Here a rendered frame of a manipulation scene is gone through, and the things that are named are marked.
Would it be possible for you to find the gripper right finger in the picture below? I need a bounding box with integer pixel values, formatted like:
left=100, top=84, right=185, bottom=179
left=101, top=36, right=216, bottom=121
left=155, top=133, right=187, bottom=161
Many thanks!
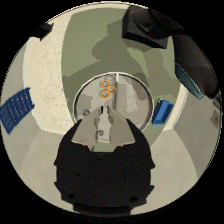
left=107, top=106, right=155, bottom=170

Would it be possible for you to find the blue crate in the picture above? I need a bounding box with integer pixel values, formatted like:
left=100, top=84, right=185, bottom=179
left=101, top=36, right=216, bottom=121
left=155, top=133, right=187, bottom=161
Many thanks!
left=150, top=98, right=174, bottom=125

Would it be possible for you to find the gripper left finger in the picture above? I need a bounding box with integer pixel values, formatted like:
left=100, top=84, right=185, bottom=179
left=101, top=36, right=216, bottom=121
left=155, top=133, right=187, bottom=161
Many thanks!
left=54, top=106, right=103, bottom=166

